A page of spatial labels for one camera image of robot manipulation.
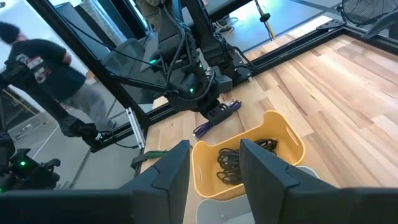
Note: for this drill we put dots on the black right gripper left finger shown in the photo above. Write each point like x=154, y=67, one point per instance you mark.
x=155, y=193

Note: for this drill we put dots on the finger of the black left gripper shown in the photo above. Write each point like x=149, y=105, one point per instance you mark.
x=214, y=117
x=226, y=112

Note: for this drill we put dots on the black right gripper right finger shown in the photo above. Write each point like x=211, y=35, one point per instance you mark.
x=273, y=193

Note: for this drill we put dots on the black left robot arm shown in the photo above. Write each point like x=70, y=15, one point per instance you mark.
x=183, y=46

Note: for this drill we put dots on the background black robot arm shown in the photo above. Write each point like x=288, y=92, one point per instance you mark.
x=28, y=174

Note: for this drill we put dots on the grey plastic bin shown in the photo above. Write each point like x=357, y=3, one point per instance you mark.
x=224, y=211

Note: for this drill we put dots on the yellow plastic bin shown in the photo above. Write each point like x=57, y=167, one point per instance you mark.
x=280, y=130

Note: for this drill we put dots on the black mesh office chair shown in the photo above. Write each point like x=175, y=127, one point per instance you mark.
x=124, y=56

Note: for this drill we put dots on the person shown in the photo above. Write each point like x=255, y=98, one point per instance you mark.
x=46, y=68
x=149, y=12

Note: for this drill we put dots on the wooden stick black knob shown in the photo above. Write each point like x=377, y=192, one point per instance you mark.
x=264, y=17

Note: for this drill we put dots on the leaning black white panels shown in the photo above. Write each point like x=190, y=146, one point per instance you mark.
x=102, y=18

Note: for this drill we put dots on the black floor fan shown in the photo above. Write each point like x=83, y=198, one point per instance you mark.
x=370, y=11

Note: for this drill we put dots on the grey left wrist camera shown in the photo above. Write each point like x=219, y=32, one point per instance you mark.
x=224, y=82

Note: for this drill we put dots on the silver metal bracket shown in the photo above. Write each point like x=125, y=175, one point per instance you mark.
x=136, y=127

